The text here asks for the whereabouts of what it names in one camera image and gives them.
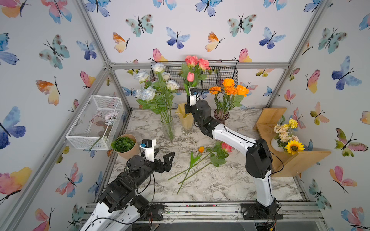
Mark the yellow orange tulip bud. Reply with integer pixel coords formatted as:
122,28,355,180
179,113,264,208
176,146,206,194

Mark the wooden corner shelf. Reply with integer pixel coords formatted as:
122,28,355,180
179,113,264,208
253,108,331,177

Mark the yellow ruffled vase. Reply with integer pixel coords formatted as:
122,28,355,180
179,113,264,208
175,103,194,135

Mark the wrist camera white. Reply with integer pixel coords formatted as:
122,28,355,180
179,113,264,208
188,87,199,106
140,139,156,162

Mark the orange flower front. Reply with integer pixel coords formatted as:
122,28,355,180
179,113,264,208
224,86,237,96

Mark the pink artificial rose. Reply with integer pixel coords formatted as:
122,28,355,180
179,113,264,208
192,58,210,87

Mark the potted green succulent plant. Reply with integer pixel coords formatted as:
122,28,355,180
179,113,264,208
111,134,139,160

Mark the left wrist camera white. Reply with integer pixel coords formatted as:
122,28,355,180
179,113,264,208
140,139,156,162

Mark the orange artificial flower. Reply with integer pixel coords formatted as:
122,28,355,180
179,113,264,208
230,85,249,109

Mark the black wire wall basket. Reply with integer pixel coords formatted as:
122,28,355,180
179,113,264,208
163,60,239,93

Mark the white mesh wall basket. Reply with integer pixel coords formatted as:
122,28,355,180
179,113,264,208
66,95,124,151

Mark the sunflower bouquet in white vase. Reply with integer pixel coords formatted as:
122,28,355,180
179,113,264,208
273,118,305,155

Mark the clear glass vase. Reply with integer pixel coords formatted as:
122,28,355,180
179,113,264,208
161,116,175,141

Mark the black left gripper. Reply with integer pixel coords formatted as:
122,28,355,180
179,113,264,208
130,151,173,190

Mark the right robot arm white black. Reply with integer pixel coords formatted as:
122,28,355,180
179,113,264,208
185,96,283,220

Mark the white rose stem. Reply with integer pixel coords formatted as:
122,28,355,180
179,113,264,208
134,71,150,84
151,63,165,73
166,80,179,91
135,87,156,101
161,72,171,82

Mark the pink tulip bud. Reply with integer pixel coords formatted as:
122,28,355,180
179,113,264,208
184,72,195,95

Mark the small orange marigold flower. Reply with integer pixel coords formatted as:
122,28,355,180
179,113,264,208
209,86,223,113

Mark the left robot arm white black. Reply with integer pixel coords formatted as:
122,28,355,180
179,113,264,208
81,152,175,231

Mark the metal base rail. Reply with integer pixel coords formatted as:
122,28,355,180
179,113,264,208
83,200,324,224

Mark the purple ribbed glass vase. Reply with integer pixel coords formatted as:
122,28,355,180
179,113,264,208
214,110,230,124

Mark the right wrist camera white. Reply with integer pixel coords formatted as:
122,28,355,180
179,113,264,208
188,87,199,106

